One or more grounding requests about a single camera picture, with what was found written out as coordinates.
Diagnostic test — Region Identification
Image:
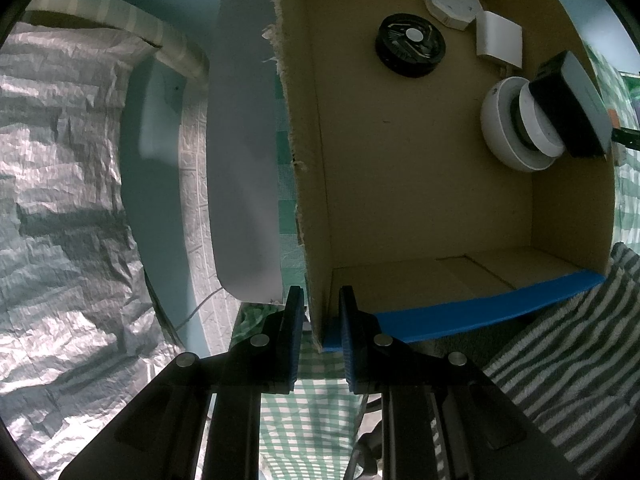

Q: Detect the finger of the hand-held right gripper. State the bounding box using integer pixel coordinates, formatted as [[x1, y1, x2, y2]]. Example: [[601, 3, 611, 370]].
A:
[[607, 127, 640, 151]]

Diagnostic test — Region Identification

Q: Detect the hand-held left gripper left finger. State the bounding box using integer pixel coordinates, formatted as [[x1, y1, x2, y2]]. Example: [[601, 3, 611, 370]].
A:
[[57, 285, 306, 480]]

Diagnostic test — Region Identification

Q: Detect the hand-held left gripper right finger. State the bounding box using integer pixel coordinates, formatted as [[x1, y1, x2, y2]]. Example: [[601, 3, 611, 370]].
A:
[[339, 285, 596, 480]]

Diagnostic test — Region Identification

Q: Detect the dark grey charger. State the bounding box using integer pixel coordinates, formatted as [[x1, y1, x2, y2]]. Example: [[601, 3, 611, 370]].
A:
[[529, 50, 615, 159]]

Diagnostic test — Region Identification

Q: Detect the white round device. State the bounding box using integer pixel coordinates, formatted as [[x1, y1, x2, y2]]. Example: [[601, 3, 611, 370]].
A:
[[480, 76, 566, 173]]

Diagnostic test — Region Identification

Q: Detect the white charger block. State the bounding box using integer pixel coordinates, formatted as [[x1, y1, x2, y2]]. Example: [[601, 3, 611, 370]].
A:
[[474, 10, 523, 70]]

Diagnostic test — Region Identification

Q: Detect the blue cardboard box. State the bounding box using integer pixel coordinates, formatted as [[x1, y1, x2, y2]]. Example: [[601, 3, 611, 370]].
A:
[[205, 0, 618, 356]]

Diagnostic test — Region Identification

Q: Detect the white octagonal device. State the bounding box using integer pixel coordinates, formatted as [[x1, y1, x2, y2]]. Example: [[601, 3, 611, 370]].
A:
[[425, 0, 483, 31]]

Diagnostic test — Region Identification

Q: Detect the round black grey device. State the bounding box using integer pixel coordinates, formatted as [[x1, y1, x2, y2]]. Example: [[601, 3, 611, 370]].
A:
[[375, 12, 447, 78]]

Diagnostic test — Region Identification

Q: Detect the grey striped blanket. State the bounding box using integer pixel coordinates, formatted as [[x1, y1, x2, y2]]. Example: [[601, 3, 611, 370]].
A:
[[482, 242, 640, 480]]

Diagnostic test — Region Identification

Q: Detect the silver foil sheet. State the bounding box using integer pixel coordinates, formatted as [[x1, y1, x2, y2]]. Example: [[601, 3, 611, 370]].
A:
[[0, 20, 211, 461]]

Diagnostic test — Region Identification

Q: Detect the thin white cable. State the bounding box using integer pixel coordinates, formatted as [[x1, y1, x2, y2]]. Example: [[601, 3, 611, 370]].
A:
[[172, 285, 226, 333]]

